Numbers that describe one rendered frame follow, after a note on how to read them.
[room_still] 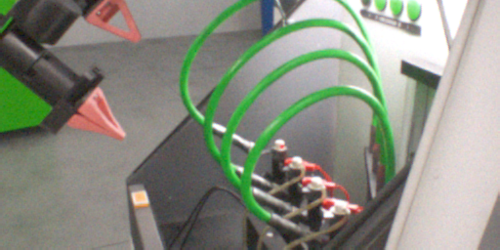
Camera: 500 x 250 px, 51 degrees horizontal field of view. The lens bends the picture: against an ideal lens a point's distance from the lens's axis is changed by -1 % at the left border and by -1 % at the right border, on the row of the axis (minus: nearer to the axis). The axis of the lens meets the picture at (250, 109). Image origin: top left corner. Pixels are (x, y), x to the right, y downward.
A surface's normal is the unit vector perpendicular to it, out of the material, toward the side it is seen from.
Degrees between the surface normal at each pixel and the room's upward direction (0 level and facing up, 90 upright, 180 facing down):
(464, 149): 76
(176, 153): 90
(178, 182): 90
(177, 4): 90
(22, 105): 90
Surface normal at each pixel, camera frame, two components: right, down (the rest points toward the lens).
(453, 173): -0.92, -0.12
